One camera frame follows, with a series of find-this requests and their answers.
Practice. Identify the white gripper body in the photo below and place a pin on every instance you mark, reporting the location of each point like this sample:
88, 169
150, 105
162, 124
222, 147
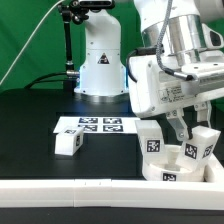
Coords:
156, 92

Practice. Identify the white round stool seat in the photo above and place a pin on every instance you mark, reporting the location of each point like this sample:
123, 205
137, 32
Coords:
171, 171

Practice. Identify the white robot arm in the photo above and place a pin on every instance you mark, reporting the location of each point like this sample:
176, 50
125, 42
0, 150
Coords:
180, 64

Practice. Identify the black camera stand pole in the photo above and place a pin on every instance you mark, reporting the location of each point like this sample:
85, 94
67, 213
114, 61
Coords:
77, 12

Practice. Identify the white L-shaped fence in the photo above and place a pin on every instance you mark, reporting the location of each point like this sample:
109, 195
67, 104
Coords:
206, 195

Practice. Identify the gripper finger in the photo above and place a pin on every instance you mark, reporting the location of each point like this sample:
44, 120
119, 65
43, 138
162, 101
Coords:
175, 119
203, 111

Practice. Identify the white marker sheet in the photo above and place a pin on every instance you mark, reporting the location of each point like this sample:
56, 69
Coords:
100, 125

